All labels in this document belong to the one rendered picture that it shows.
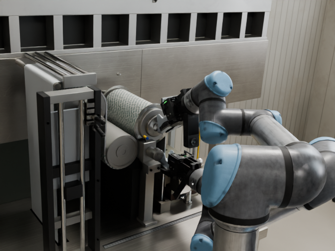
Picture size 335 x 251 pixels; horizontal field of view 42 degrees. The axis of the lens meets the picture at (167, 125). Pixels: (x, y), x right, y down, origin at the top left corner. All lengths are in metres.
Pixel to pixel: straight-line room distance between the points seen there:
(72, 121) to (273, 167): 0.62
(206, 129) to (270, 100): 3.45
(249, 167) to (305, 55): 3.99
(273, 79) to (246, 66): 2.35
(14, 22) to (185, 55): 0.74
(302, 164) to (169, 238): 0.80
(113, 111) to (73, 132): 0.39
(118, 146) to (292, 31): 3.32
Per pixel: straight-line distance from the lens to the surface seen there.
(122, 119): 1.54
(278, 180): 0.80
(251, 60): 2.22
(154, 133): 1.48
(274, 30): 4.40
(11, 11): 1.55
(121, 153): 1.46
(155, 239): 1.51
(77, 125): 1.23
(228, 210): 0.81
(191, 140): 1.34
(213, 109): 1.18
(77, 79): 1.27
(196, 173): 1.42
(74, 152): 1.25
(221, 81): 1.21
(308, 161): 0.83
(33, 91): 1.44
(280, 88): 4.64
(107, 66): 1.72
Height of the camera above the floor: 1.77
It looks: 20 degrees down
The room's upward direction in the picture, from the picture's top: 4 degrees clockwise
